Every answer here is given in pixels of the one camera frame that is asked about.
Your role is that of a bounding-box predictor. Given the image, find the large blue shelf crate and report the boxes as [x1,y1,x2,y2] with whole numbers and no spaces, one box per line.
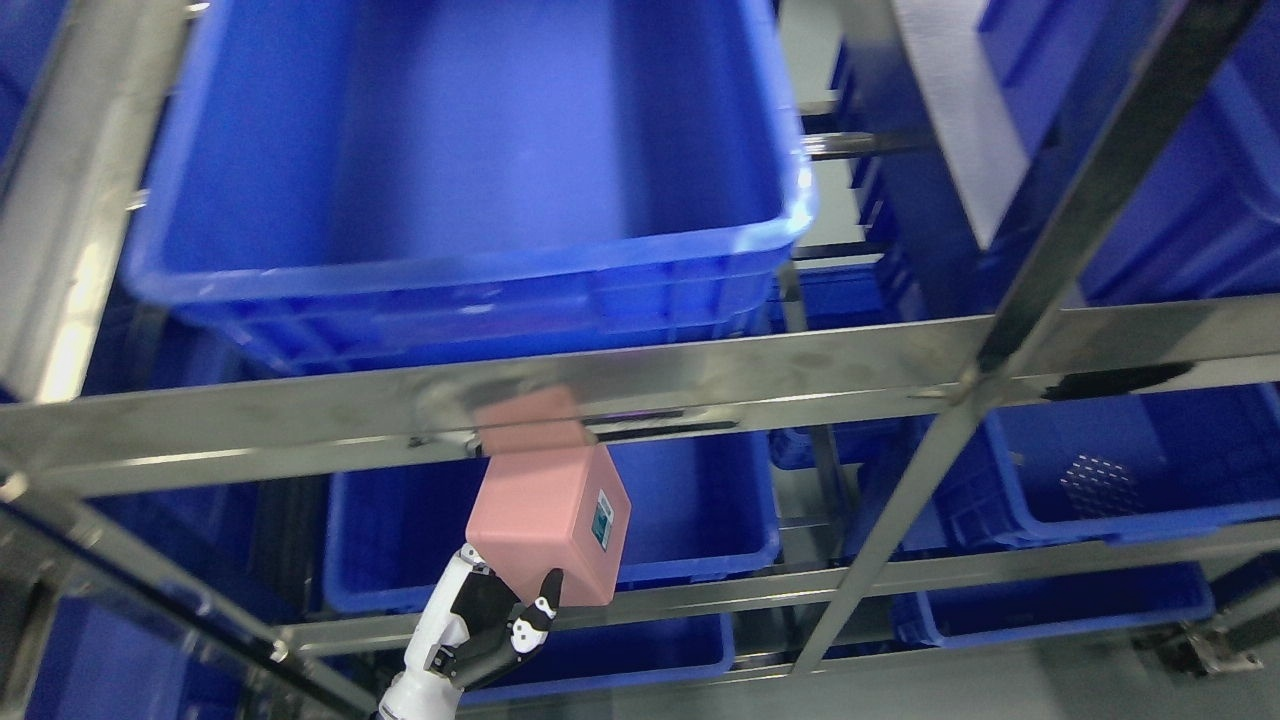
[122,1,817,375]

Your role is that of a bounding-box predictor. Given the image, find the steel shelf rack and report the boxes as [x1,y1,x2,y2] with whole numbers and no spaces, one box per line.
[3,1,1277,719]

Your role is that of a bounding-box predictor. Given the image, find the pink plastic storage box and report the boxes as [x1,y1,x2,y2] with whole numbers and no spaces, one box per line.
[465,386,632,607]

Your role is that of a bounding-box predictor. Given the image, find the blue bottom shelf crate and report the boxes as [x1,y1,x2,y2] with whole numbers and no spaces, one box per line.
[460,615,735,707]

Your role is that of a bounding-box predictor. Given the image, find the blue upper right crate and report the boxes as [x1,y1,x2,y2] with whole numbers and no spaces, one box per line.
[829,0,1280,322]

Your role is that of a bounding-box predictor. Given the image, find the blue bottom right crate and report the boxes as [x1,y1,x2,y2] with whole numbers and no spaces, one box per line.
[891,562,1216,650]

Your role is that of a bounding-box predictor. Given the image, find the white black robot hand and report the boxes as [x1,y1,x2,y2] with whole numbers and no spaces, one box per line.
[372,544,564,719]

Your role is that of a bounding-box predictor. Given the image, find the blue right shelf crate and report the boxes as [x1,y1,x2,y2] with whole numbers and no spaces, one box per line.
[895,384,1279,559]

